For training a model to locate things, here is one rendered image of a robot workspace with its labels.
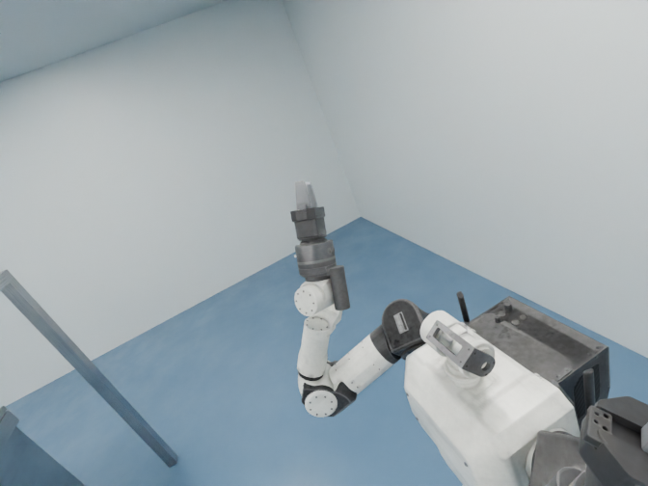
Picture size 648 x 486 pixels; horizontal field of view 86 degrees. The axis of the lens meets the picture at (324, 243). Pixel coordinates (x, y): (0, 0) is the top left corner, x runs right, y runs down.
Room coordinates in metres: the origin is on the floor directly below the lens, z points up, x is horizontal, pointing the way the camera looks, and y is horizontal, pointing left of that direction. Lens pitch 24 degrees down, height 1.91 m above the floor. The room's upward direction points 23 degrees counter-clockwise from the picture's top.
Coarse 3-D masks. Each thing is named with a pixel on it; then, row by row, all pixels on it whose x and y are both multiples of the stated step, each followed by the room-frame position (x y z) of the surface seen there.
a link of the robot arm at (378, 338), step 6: (426, 312) 0.67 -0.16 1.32; (378, 330) 0.66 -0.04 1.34; (372, 336) 0.66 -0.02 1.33; (378, 336) 0.64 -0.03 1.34; (384, 336) 0.63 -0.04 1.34; (372, 342) 0.64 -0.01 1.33; (378, 342) 0.63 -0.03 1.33; (384, 342) 0.62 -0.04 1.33; (378, 348) 0.62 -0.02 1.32; (384, 348) 0.62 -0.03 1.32; (384, 354) 0.61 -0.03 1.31; (390, 354) 0.61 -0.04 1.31; (390, 360) 0.61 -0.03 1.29; (396, 360) 0.61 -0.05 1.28
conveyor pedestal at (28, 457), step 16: (16, 432) 1.90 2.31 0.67; (16, 448) 1.81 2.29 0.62; (32, 448) 1.88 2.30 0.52; (0, 464) 1.67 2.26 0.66; (16, 464) 1.73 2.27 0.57; (32, 464) 1.79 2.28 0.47; (48, 464) 1.87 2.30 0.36; (0, 480) 1.59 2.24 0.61; (16, 480) 1.65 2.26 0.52; (32, 480) 1.71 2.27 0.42; (48, 480) 1.78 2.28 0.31; (64, 480) 1.85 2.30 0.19
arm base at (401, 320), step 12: (396, 300) 0.66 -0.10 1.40; (408, 300) 0.64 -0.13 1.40; (384, 312) 0.66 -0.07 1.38; (396, 312) 0.64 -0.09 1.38; (408, 312) 0.62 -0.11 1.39; (420, 312) 0.61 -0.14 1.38; (384, 324) 0.64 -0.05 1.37; (396, 324) 0.62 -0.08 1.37; (408, 324) 0.60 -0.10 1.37; (420, 324) 0.58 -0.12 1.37; (396, 336) 0.60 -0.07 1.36; (408, 336) 0.58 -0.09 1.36; (396, 348) 0.58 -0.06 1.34; (408, 348) 0.58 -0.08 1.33
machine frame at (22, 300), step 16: (0, 272) 1.82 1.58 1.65; (0, 288) 1.69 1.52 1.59; (16, 288) 1.79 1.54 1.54; (16, 304) 1.77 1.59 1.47; (32, 304) 1.79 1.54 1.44; (32, 320) 1.77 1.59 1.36; (48, 320) 1.80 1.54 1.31; (48, 336) 1.77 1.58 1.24; (64, 336) 1.81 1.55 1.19; (64, 352) 1.77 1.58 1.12; (80, 352) 1.82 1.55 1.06; (80, 368) 1.77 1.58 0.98; (96, 368) 1.83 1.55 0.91; (96, 384) 1.77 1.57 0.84; (112, 400) 1.77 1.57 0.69; (128, 416) 1.78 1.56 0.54; (144, 432) 1.77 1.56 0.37; (160, 448) 1.78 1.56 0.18
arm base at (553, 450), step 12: (540, 432) 0.30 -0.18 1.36; (552, 432) 0.29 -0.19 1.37; (540, 444) 0.29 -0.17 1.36; (552, 444) 0.28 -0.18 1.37; (564, 444) 0.27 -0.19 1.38; (576, 444) 0.26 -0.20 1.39; (540, 456) 0.28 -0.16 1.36; (552, 456) 0.27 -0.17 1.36; (564, 456) 0.26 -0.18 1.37; (576, 456) 0.25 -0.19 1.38; (540, 468) 0.26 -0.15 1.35; (552, 468) 0.25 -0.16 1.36; (576, 468) 0.24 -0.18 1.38; (540, 480) 0.25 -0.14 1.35
